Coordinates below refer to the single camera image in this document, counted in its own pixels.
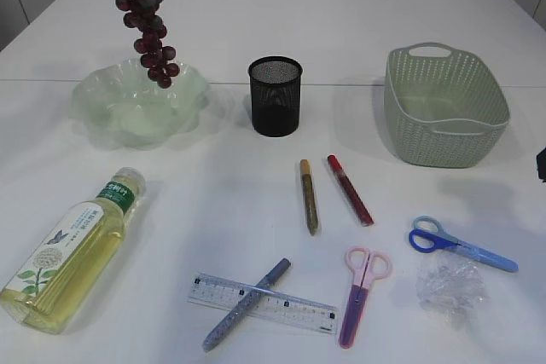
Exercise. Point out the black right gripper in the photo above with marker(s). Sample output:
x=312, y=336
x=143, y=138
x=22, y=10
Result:
x=541, y=166

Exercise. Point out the blue scissors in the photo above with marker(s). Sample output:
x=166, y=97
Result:
x=427, y=235

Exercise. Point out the clear plastic sheet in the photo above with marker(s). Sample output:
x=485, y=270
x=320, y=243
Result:
x=451, y=286

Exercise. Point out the pink scissors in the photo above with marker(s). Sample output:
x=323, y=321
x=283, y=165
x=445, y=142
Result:
x=367, y=267

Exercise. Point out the purple artificial grape bunch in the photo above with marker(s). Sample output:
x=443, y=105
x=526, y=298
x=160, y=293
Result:
x=155, y=57

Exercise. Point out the yellow tea drink bottle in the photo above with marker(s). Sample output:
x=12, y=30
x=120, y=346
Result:
x=49, y=287

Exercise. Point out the green woven plastic basket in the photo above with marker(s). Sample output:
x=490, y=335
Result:
x=442, y=111

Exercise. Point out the red glitter glue pen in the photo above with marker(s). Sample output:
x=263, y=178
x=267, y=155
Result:
x=350, y=192

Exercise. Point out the gold glitter glue pen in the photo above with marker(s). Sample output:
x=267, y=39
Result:
x=310, y=205

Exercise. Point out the black mesh pen holder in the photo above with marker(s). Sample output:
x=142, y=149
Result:
x=275, y=95

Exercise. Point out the silver blue glitter pen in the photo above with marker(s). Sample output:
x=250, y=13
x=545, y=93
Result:
x=240, y=311

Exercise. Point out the clear plastic ruler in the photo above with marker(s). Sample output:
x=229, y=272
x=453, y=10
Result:
x=225, y=294

